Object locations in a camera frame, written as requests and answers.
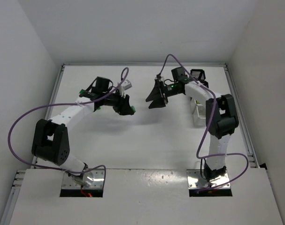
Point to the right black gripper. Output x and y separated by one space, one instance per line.
162 91

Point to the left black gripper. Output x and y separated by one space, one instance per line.
121 103

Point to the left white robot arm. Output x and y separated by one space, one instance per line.
51 137

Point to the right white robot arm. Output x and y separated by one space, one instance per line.
221 114

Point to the white mesh container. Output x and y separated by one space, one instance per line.
199 116
194 104

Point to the near white mesh container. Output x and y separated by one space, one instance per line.
199 116

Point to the far black mesh container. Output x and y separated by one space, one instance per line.
198 74

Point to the black mesh container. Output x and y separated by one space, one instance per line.
198 74
204 83

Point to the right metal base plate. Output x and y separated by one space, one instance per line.
196 181

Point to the metal base plate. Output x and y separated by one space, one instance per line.
91 180
196 181

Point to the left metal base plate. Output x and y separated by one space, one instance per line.
91 180

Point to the right aluminium frame rail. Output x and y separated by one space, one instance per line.
253 160

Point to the aluminium frame rail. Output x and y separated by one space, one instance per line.
253 160
19 175

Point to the left aluminium frame rail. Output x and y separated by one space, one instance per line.
19 175

